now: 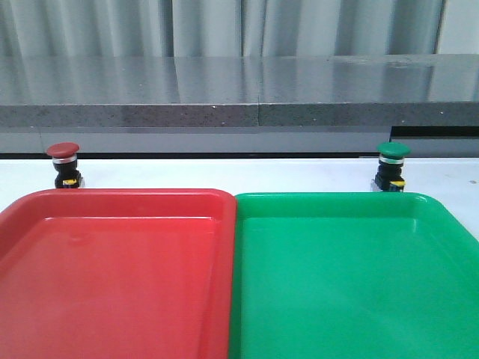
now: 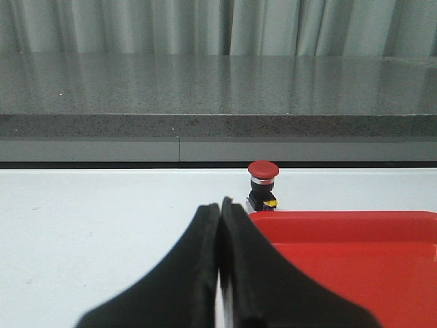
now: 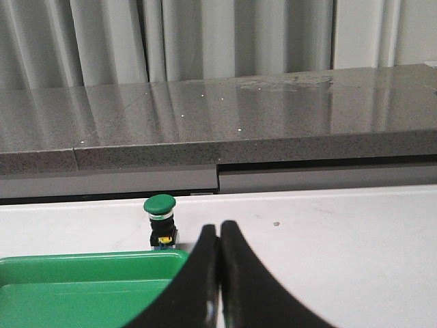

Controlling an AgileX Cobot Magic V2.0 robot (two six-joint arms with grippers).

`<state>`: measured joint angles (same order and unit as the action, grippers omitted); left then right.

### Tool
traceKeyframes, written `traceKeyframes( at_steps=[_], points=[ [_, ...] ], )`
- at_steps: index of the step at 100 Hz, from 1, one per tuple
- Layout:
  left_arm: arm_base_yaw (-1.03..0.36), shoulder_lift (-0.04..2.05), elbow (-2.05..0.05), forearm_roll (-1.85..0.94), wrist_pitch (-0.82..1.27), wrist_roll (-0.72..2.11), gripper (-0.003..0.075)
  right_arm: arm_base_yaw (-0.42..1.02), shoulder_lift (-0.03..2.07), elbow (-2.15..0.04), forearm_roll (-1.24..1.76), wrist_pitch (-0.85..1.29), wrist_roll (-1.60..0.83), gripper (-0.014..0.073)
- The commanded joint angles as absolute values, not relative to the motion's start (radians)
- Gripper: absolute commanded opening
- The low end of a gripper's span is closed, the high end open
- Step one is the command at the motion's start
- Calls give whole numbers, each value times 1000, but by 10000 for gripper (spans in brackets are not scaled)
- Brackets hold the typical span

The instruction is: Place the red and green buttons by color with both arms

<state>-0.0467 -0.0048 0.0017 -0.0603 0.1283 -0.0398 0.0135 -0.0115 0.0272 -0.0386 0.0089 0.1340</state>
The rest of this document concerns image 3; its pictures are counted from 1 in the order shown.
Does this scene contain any grey granite counter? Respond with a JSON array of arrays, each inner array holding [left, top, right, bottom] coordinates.
[[0, 63, 437, 206]]

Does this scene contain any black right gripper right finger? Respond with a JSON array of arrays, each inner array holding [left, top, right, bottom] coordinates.
[[221, 221, 332, 327]]

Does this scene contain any green mushroom push button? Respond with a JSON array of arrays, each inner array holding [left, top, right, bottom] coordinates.
[[143, 194, 178, 250]]

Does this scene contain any green plastic tray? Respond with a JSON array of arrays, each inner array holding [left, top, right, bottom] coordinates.
[[1, 250, 188, 327]]

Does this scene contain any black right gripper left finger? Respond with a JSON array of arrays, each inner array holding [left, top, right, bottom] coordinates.
[[126, 224, 219, 327]]

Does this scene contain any white curtain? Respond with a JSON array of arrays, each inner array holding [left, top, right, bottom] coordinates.
[[1, 1, 436, 90]]

